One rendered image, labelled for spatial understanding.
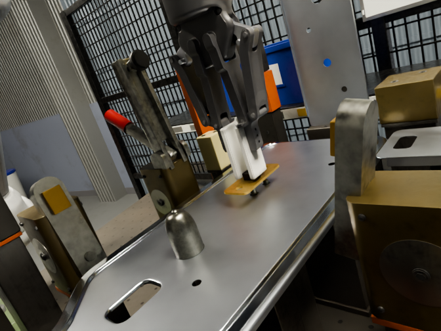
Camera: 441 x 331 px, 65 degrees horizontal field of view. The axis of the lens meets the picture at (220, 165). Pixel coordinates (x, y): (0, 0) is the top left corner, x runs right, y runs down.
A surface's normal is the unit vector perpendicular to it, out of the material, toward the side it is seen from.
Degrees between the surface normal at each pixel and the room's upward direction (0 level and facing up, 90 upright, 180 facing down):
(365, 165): 102
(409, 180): 0
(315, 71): 90
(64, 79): 90
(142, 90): 82
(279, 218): 0
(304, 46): 90
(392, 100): 90
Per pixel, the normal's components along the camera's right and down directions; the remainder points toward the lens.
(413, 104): -0.61, 0.43
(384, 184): -0.30, -0.90
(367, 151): 0.78, 0.17
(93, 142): 0.81, -0.08
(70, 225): 0.66, -0.21
